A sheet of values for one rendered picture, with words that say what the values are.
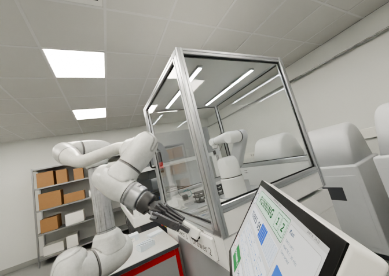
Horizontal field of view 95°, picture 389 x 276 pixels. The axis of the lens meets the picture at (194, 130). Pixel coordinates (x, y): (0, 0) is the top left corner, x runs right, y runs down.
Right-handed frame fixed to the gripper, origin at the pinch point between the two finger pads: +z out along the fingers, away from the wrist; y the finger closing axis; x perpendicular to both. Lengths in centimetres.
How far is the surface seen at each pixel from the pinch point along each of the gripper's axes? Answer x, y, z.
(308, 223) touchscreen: -24.6, -29.4, 16.7
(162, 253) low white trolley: 57, 71, -10
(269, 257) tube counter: -13.5, -21.5, 16.8
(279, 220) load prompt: -20.8, -18.6, 16.7
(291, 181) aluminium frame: -31, 64, 45
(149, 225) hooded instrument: 80, 132, -41
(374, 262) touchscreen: -25, -38, 20
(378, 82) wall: -221, 230, 153
